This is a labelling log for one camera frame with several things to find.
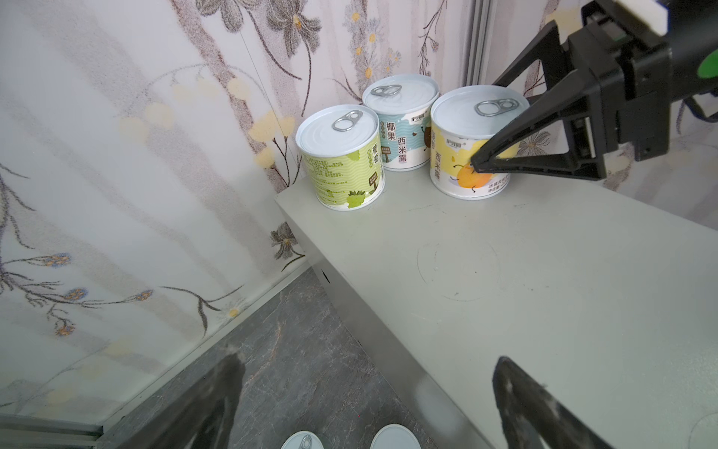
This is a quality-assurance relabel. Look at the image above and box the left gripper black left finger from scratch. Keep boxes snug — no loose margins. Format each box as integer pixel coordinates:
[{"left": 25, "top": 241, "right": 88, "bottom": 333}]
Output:
[{"left": 121, "top": 355, "right": 245, "bottom": 449}]

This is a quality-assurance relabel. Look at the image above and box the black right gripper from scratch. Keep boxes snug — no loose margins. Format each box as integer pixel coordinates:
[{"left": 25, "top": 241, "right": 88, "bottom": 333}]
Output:
[{"left": 469, "top": 0, "right": 718, "bottom": 181}]

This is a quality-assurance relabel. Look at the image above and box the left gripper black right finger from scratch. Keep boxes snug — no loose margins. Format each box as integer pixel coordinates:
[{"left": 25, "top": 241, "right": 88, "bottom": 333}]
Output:
[{"left": 492, "top": 357, "right": 610, "bottom": 448}]

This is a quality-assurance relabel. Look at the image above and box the yellow label can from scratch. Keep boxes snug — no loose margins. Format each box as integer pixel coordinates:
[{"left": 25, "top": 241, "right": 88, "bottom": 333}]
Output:
[{"left": 429, "top": 85, "right": 529, "bottom": 200}]

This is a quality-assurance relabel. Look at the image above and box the teal brown label can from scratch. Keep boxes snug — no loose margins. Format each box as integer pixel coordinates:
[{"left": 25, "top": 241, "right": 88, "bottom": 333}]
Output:
[{"left": 363, "top": 74, "right": 441, "bottom": 172}]

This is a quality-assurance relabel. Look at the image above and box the green label can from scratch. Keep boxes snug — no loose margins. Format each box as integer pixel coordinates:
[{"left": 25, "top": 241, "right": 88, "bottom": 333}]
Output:
[{"left": 295, "top": 105, "right": 385, "bottom": 211}]

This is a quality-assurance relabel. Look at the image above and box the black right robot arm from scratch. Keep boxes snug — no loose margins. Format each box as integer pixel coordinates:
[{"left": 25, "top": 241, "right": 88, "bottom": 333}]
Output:
[{"left": 470, "top": 1, "right": 717, "bottom": 181}]

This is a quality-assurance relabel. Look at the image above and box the grey metal counter cabinet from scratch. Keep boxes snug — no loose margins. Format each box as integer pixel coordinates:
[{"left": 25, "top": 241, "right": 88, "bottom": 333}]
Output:
[{"left": 277, "top": 170, "right": 717, "bottom": 448}]

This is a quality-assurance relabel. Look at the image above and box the can beside cabinet left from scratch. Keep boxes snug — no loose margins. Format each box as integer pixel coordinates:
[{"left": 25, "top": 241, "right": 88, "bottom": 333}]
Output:
[{"left": 370, "top": 424, "right": 422, "bottom": 449}]

